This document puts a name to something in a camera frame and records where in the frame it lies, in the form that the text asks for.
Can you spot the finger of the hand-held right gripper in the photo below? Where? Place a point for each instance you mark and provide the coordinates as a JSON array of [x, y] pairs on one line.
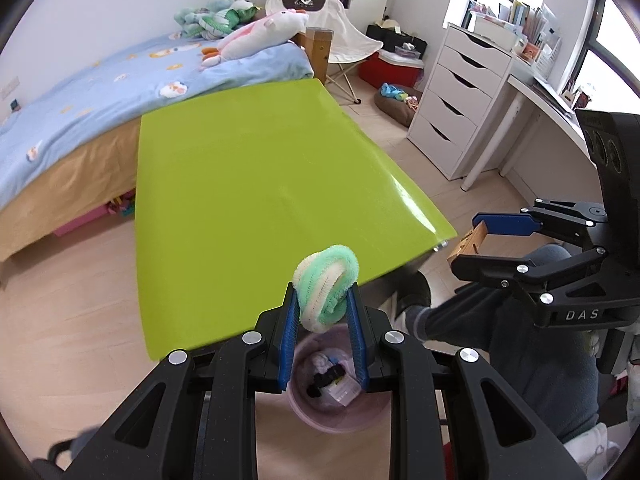
[[500, 269], [505, 225]]

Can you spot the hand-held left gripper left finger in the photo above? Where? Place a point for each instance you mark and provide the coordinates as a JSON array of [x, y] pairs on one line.
[[289, 345]]

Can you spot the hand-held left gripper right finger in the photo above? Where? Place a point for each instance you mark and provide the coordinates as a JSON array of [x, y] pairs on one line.
[[357, 345]]

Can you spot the small wooden block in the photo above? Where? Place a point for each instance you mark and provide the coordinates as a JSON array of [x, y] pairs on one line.
[[470, 245]]

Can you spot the black fuzzy sock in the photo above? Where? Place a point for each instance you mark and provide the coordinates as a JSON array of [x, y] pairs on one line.
[[330, 375]]

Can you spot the pink plastic bin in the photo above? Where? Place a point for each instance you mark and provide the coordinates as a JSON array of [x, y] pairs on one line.
[[330, 420]]

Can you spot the clear plastic wrapper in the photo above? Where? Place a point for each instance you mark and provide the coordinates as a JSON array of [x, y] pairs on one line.
[[345, 391]]

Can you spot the person's leg in dark pants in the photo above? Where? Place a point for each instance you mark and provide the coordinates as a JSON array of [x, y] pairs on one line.
[[520, 360]]

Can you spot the white desk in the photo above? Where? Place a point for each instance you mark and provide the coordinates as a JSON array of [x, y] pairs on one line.
[[540, 110]]

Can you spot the white drawer cabinet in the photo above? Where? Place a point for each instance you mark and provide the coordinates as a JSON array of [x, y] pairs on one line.
[[460, 100]]

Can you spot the brown cushion with toys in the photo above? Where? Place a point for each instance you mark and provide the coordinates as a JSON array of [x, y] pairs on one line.
[[397, 105]]

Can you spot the white plastic basket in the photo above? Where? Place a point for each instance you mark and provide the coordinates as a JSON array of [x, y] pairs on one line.
[[547, 60]]

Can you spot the red storage box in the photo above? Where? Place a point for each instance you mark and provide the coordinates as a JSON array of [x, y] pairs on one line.
[[390, 70]]

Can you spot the white storage box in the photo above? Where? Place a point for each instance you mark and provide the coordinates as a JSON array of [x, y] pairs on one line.
[[500, 30]]

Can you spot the row of books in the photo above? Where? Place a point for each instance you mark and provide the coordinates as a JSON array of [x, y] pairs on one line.
[[520, 12]]

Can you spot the black bag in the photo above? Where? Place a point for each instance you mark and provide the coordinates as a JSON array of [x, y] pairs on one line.
[[397, 40]]

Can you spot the pink box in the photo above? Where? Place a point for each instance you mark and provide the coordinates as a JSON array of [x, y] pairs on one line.
[[92, 215]]

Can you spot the white folding chair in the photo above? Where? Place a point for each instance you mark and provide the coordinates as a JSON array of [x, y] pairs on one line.
[[330, 30]]

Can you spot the wooden bed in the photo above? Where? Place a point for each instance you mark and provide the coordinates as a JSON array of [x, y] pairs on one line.
[[65, 185]]

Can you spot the light blue printed blanket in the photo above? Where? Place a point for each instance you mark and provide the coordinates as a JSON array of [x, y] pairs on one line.
[[125, 90]]

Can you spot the white pink plush toy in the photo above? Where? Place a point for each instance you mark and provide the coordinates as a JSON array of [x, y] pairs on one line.
[[260, 35]]

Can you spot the green plush toy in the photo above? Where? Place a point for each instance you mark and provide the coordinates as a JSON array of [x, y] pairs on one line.
[[215, 17]]

